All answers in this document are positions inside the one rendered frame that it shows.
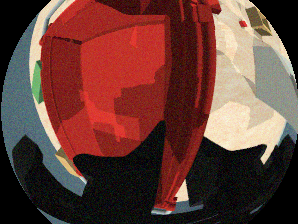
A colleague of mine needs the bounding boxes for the green rectangular block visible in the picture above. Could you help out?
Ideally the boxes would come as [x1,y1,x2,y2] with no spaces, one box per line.
[31,60,44,104]

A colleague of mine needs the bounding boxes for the tan rectangular block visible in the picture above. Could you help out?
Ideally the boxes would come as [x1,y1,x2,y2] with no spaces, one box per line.
[56,148,81,179]

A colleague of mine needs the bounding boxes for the tan open-top box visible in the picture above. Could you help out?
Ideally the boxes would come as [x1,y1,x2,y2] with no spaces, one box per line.
[246,6,273,36]

